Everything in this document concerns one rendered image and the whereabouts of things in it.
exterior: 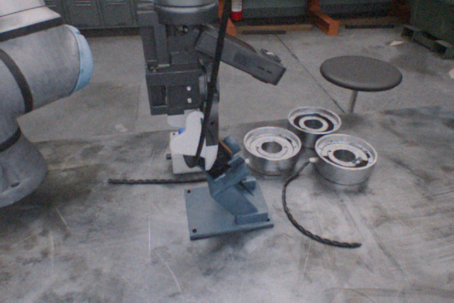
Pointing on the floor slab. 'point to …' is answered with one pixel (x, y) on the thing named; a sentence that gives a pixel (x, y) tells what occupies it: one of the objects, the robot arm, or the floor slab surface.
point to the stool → (360, 75)
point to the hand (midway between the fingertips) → (209, 150)
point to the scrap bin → (432, 8)
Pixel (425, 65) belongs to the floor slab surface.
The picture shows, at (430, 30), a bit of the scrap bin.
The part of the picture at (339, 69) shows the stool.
